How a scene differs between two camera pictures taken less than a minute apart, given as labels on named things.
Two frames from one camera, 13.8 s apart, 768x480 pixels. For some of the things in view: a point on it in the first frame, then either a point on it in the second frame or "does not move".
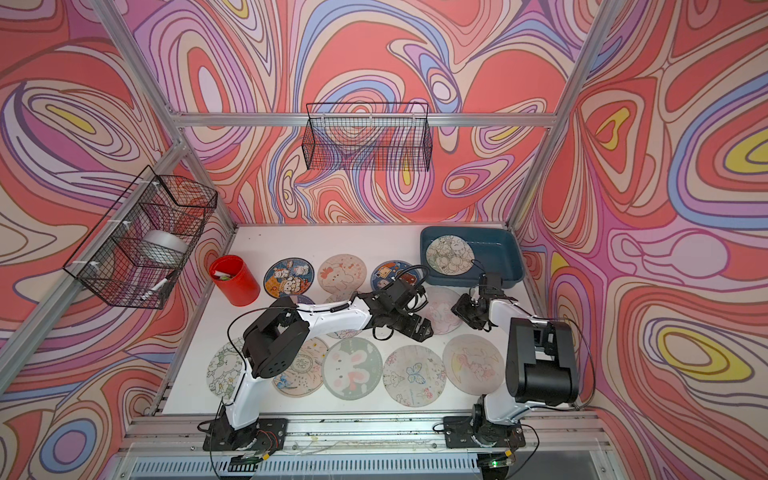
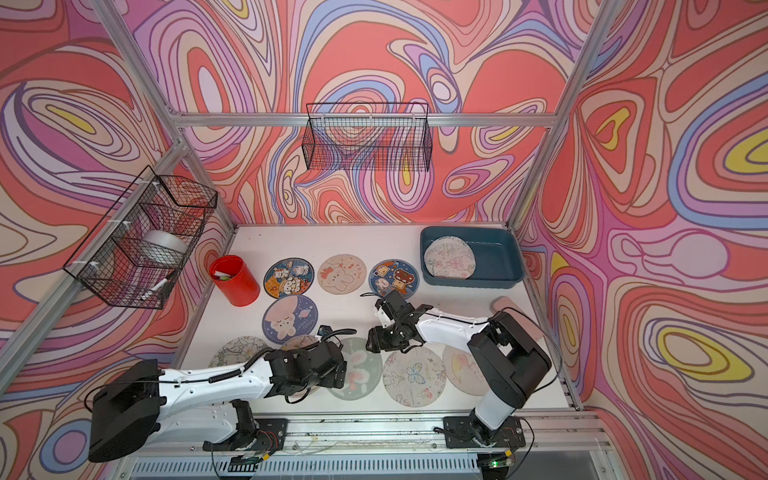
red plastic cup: [235, 280] does not move
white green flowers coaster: [226, 369] does not move
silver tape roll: [164, 247] does not move
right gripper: [460, 309] -> [376, 337]
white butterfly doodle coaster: [414, 376] does not move
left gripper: [413, 331] -> [335, 381]
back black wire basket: [373, 136] does not move
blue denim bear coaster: [383, 272] does not move
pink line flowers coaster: [342, 334] -> [449, 257]
